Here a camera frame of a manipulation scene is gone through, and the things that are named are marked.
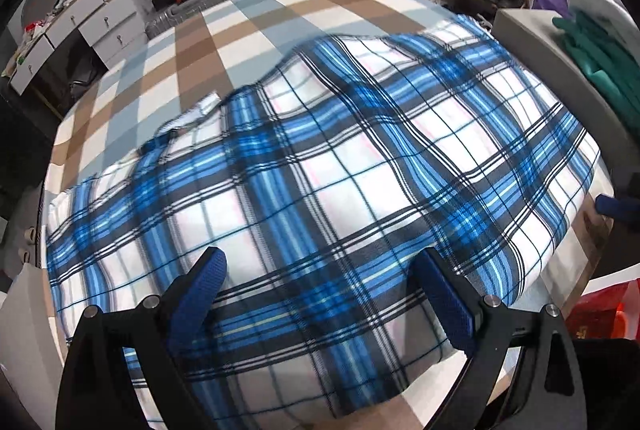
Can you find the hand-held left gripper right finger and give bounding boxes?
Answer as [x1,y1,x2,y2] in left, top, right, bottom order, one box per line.
[412,247,587,430]

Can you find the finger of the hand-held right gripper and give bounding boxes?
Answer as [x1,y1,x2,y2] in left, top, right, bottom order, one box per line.
[595,194,640,222]

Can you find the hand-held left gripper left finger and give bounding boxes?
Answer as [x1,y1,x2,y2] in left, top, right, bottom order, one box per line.
[56,246,228,430]

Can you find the blue plaid shirt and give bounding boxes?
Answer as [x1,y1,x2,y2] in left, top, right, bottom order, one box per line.
[45,17,601,418]

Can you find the red plastic bag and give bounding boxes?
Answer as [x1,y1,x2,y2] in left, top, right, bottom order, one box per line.
[570,279,640,341]

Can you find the green cloth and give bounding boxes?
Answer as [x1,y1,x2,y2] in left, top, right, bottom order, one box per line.
[552,7,640,138]

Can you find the checkered bed sheet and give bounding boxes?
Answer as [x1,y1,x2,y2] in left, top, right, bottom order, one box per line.
[45,0,616,430]

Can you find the silver suitcase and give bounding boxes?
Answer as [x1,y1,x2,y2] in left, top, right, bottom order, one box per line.
[145,0,237,42]

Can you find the white dresser with drawers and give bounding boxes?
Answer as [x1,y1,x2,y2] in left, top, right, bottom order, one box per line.
[7,0,148,116]

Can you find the pile of packets and bags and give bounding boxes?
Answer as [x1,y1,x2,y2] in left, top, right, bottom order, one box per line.
[5,0,83,71]

